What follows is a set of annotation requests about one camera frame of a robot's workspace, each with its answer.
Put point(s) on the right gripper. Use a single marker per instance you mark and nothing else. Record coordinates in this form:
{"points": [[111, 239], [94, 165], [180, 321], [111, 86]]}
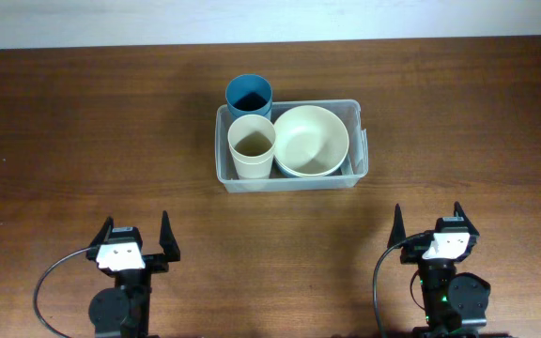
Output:
{"points": [[415, 250]]}

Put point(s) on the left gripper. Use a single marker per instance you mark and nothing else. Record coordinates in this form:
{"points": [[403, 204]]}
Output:
{"points": [[159, 263]]}

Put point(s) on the cream bowl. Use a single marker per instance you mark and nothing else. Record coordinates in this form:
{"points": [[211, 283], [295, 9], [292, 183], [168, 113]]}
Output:
{"points": [[335, 171], [310, 139]]}

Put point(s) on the cream cup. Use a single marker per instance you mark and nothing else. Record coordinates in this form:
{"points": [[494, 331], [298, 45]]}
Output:
{"points": [[251, 139], [261, 170]]}

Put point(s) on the blue cup back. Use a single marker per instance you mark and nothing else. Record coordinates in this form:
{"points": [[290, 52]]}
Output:
{"points": [[249, 92]]}

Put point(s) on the blue cup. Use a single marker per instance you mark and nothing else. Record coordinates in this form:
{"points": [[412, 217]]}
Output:
{"points": [[237, 113], [249, 92]]}

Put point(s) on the white plastic spoon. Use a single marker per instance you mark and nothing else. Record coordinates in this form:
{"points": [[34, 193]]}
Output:
{"points": [[346, 168]]}

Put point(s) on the blue cup front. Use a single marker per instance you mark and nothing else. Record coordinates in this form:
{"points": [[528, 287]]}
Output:
{"points": [[237, 113]]}

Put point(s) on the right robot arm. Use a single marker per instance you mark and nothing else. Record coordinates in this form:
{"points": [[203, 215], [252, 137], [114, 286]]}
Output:
{"points": [[454, 303]]}

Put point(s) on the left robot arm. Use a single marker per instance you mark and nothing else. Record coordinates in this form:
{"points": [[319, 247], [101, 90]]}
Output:
{"points": [[123, 309]]}

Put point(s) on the clear plastic container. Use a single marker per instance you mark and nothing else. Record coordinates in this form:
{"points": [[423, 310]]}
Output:
{"points": [[349, 111]]}

